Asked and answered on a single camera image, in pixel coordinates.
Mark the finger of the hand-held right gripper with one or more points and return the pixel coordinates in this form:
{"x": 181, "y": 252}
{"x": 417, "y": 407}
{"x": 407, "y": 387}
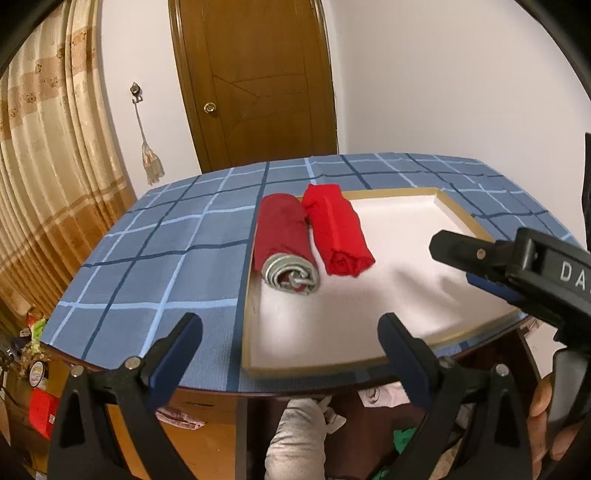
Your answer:
{"x": 461, "y": 251}
{"x": 491, "y": 285}

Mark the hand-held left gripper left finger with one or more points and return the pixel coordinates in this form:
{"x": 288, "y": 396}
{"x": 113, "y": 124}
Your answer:
{"x": 174, "y": 369}

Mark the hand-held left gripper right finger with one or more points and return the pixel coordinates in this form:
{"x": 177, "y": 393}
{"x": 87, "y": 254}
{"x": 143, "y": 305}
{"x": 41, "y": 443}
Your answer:
{"x": 406, "y": 369}

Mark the pale pink white underwear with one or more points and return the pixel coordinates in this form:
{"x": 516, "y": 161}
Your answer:
{"x": 383, "y": 396}

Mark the white tray with gold rim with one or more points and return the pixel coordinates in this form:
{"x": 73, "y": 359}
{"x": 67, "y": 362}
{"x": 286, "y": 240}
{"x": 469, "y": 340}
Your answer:
{"x": 406, "y": 258}

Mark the green and black underwear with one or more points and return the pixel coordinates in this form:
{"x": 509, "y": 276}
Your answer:
{"x": 402, "y": 438}

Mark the wooden desk drawer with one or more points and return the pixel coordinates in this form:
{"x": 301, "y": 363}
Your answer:
{"x": 364, "y": 429}

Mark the beige underwear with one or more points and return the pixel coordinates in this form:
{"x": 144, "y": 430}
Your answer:
{"x": 295, "y": 434}

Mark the bright red rolled underwear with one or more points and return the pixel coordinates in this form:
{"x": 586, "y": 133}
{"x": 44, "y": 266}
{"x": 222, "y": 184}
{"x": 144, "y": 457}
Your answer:
{"x": 339, "y": 230}

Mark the person's right hand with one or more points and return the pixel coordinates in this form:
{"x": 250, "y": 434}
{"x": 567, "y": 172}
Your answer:
{"x": 542, "y": 415}

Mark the pink patterned cloth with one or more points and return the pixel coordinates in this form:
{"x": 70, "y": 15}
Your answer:
{"x": 180, "y": 417}

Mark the dark wooden desk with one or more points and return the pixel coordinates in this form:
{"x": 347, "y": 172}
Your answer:
{"x": 203, "y": 443}

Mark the blue plaid tablecloth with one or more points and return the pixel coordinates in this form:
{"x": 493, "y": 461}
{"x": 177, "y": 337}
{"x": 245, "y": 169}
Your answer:
{"x": 175, "y": 258}

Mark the round labelled jar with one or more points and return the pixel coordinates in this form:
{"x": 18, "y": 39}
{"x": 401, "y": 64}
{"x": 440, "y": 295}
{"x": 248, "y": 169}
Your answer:
{"x": 37, "y": 373}

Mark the yellow green clutter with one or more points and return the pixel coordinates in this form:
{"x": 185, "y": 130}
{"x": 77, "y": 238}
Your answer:
{"x": 38, "y": 330}

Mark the maroon grey rolled socks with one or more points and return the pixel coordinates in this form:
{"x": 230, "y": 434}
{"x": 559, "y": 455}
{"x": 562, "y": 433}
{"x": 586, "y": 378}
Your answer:
{"x": 281, "y": 235}

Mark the beige patterned curtain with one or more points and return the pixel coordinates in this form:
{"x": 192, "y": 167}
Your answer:
{"x": 51, "y": 161}

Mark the brown wooden door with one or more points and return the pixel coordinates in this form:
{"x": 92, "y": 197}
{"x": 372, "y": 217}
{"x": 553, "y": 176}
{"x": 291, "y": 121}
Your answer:
{"x": 258, "y": 83}

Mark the brass door knob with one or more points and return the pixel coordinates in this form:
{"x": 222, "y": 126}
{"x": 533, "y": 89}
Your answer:
{"x": 210, "y": 107}

